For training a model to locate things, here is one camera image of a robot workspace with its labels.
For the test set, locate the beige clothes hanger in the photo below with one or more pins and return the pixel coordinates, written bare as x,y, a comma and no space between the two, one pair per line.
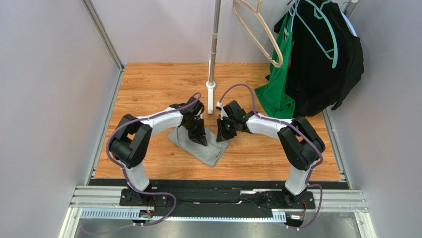
258,30

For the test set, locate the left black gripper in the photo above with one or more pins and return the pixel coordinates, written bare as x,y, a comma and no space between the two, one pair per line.
201,134

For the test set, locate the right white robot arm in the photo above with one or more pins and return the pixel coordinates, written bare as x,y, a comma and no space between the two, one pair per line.
301,144

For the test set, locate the green shirt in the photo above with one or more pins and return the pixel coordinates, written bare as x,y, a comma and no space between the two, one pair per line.
272,96

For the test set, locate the grey cloth napkin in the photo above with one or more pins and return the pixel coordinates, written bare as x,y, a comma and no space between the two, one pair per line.
209,154

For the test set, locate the metal stand pole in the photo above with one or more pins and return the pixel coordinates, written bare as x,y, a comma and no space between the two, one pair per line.
215,30

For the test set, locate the black shirt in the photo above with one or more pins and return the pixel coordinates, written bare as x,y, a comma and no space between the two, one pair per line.
311,81

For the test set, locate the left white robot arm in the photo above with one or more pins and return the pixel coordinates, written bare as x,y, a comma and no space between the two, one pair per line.
127,145

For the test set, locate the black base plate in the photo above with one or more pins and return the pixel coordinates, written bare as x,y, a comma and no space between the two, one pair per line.
209,198

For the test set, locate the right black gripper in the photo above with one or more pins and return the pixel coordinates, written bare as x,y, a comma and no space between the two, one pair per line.
226,126

